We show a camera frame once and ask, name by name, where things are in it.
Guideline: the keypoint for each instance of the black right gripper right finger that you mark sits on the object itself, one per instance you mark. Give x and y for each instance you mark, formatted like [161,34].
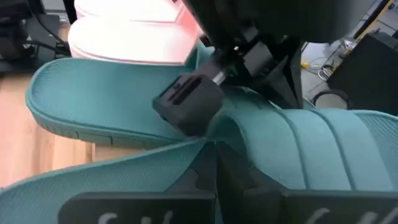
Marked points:
[311,207]

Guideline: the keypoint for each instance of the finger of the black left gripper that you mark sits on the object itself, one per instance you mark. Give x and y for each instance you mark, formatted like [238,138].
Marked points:
[287,84]

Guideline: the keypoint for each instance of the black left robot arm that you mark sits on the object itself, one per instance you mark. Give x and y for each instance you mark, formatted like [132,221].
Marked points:
[280,15]

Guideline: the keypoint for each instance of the black box on floor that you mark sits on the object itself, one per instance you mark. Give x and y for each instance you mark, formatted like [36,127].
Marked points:
[367,71]

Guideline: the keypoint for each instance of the teal rubber slide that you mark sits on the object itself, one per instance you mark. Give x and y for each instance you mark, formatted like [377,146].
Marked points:
[311,149]
[102,96]

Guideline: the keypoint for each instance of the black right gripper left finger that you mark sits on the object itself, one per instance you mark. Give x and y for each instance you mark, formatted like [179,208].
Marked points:
[140,207]

